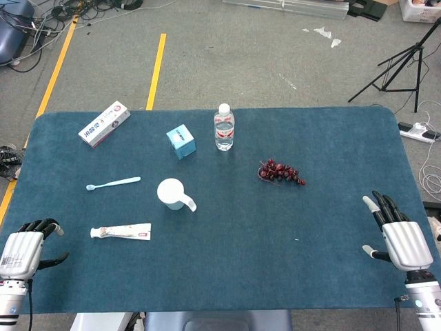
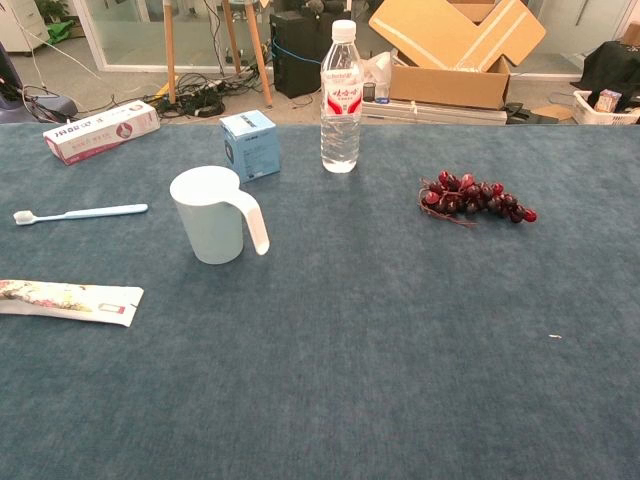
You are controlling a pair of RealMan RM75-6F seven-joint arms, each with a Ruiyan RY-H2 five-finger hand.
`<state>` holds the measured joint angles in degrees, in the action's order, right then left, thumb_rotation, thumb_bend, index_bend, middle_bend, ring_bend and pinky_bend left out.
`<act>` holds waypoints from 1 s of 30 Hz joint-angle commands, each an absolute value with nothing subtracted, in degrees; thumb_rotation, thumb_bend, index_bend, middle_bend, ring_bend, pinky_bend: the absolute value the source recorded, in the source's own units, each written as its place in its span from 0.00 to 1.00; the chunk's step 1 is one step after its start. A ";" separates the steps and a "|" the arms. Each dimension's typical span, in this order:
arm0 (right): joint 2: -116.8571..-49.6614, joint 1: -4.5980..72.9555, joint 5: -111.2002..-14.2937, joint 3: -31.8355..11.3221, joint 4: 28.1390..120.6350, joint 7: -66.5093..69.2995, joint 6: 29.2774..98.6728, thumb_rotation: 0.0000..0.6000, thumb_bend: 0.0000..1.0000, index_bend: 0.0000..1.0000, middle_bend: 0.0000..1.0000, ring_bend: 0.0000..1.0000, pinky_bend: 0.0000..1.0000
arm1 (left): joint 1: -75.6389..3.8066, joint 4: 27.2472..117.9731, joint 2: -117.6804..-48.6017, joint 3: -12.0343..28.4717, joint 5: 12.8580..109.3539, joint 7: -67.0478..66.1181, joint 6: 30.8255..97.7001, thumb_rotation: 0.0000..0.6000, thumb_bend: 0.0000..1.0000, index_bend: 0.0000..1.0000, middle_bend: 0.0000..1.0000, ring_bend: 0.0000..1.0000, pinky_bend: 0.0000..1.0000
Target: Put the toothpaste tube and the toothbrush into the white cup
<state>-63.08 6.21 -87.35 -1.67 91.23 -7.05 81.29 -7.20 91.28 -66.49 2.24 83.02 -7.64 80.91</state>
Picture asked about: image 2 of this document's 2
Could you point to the long white flat boards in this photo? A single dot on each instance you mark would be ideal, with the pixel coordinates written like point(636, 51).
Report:
point(450, 114)

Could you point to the purple machine base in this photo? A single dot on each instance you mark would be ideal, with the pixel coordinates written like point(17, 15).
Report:
point(50, 105)

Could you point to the open cardboard box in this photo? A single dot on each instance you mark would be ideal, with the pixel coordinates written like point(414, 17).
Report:
point(450, 85)

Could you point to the white cabinet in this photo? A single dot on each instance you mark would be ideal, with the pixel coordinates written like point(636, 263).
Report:
point(20, 30)

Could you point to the floral toothpaste tube white cap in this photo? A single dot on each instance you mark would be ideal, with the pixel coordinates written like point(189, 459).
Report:
point(75, 300)

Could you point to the white pink toothpaste carton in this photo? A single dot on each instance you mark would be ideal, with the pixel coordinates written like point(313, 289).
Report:
point(95, 135)

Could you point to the black cloth covered object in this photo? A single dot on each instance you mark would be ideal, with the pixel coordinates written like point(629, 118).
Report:
point(615, 65)

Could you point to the green bag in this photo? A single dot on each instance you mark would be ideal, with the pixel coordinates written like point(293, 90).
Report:
point(61, 31)

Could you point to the white plastic basket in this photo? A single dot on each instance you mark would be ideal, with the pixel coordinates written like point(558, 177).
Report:
point(600, 118)

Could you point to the flat cardboard piece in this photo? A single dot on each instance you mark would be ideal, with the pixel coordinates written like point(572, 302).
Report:
point(555, 112)

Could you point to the bunch of red grapes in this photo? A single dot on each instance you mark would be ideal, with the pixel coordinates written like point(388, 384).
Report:
point(470, 197)

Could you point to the white plastic bag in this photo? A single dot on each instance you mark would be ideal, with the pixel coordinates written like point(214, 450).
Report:
point(377, 67)

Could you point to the light blue toothbrush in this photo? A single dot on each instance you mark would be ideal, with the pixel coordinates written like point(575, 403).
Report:
point(90, 213)

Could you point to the small printed carton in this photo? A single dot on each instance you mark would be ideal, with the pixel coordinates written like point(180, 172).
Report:
point(607, 100)

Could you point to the black computer tower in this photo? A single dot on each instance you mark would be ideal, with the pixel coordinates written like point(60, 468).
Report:
point(295, 70)

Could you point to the wooden stand leg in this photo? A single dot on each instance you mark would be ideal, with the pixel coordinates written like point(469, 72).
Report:
point(257, 55)
point(170, 50)
point(231, 40)

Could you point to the small blue carton box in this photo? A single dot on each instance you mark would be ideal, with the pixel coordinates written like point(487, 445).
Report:
point(252, 147)

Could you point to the blue table cloth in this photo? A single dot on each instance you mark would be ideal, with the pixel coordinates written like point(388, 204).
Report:
point(350, 325)

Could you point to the black flat floor item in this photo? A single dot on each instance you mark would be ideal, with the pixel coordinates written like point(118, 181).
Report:
point(525, 116)

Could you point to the clear water bottle red label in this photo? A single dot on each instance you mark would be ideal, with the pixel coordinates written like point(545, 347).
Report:
point(341, 125)

